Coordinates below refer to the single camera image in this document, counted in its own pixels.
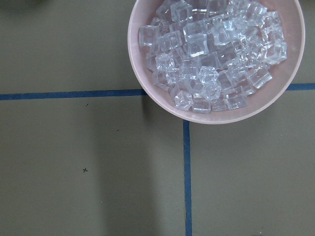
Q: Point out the pink bowl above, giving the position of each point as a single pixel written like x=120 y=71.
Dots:
x=291 y=16

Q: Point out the clear ice cubes pile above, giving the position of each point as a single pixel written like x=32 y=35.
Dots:
x=210 y=55

